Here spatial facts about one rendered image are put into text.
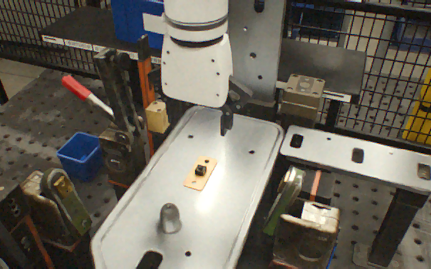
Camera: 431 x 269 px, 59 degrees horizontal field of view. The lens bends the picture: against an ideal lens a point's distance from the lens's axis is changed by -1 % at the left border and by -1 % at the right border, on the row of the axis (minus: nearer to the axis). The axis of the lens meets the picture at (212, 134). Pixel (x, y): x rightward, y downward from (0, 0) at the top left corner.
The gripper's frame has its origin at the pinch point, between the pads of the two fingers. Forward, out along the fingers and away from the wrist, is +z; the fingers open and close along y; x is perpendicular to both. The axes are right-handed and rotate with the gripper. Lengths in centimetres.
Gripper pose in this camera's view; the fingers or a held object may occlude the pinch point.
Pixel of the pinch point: (199, 120)
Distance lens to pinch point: 63.3
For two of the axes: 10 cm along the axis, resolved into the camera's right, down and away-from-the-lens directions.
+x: 3.6, -6.0, 7.2
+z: 0.0, 7.7, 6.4
